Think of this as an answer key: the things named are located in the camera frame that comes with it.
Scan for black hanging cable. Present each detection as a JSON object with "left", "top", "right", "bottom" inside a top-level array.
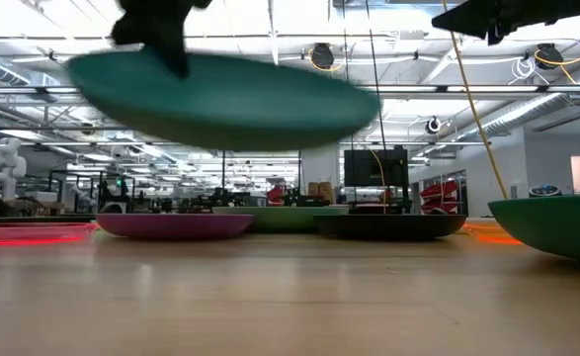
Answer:
[{"left": 366, "top": 0, "right": 388, "bottom": 149}]

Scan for teal plastic plate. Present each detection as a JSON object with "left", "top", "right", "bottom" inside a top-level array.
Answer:
[{"left": 66, "top": 48, "right": 382, "bottom": 152}]

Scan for orange translucent plastic plate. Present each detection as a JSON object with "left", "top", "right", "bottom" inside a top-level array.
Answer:
[{"left": 461, "top": 221, "right": 526, "bottom": 247}]

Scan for black table frame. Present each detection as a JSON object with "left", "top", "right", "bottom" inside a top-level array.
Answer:
[{"left": 0, "top": 215, "right": 97, "bottom": 225}]

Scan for purple plastic plate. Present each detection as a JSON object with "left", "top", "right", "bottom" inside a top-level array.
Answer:
[{"left": 95, "top": 212, "right": 256, "bottom": 242}]

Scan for yellow hanging cable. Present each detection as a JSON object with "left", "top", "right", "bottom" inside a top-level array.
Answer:
[{"left": 441, "top": 0, "right": 511, "bottom": 201}]

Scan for dark green plastic plate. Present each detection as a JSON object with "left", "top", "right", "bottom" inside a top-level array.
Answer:
[{"left": 487, "top": 194, "right": 580, "bottom": 266}]

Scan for pink translucent plastic plate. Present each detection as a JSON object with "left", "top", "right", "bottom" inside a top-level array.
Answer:
[{"left": 0, "top": 222, "right": 98, "bottom": 248}]

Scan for black trash bin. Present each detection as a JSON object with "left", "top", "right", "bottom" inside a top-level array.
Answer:
[{"left": 528, "top": 183, "right": 563, "bottom": 199}]

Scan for red bin rack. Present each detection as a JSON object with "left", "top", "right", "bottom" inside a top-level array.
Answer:
[{"left": 419, "top": 180, "right": 461, "bottom": 215}]

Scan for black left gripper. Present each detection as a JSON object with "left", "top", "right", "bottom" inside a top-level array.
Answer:
[{"left": 110, "top": 0, "right": 214, "bottom": 79}]

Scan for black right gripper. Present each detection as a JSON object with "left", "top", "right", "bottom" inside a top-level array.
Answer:
[{"left": 431, "top": 0, "right": 580, "bottom": 46}]

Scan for brown cardboard boxes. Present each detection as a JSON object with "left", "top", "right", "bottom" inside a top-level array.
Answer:
[{"left": 307, "top": 181, "right": 337, "bottom": 205}]

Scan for black plastic plate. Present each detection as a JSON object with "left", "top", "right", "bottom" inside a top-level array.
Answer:
[{"left": 313, "top": 213, "right": 468, "bottom": 242}]

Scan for light green bowl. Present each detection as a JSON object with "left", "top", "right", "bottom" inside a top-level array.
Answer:
[{"left": 212, "top": 205, "right": 351, "bottom": 233}]

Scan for black monitor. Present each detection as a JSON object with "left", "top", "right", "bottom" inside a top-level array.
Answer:
[{"left": 343, "top": 145, "right": 410, "bottom": 188}]

